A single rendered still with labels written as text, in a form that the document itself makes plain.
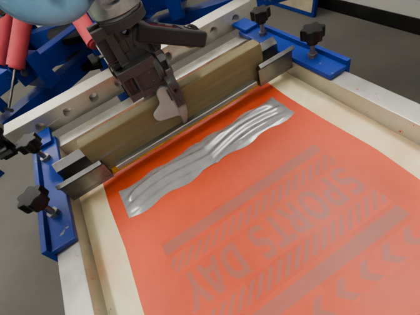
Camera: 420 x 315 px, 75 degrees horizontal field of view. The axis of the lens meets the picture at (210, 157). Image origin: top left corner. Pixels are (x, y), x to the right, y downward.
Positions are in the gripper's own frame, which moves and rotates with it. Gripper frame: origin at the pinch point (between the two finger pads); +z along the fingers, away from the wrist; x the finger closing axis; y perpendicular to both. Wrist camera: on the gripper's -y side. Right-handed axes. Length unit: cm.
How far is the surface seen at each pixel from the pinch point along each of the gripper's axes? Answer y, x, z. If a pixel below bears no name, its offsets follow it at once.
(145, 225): 16.4, 15.0, 5.2
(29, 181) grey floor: 107, -159, 100
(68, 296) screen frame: 28.7, 20.4, 1.6
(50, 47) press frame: 20, -69, -1
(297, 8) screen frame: -181, -178, 99
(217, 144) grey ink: -2.1, 8.4, 4.9
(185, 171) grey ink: 5.9, 9.9, 4.8
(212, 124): -4.1, 2.4, 5.4
